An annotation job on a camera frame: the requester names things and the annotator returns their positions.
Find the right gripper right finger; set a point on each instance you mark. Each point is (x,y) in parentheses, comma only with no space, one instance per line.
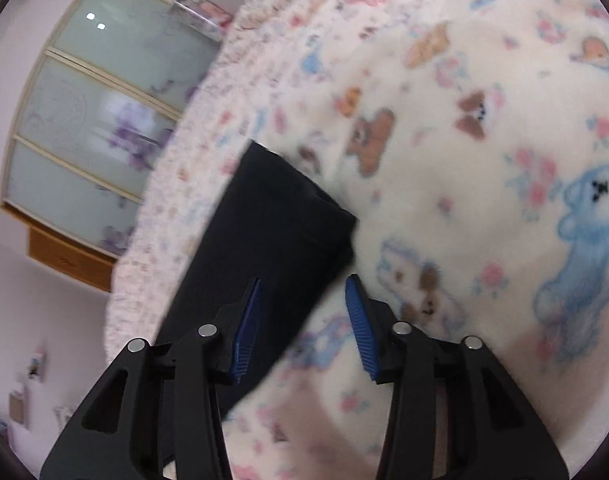
(455,412)

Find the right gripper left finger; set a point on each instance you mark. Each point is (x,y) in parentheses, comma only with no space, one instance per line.
(115,432)

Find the black pants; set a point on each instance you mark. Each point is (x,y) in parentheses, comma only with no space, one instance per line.
(276,225)

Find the glass sliding wardrobe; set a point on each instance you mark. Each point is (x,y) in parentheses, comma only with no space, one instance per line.
(99,107)

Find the clear tube of plush toys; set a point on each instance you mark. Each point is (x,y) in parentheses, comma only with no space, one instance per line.
(204,16)

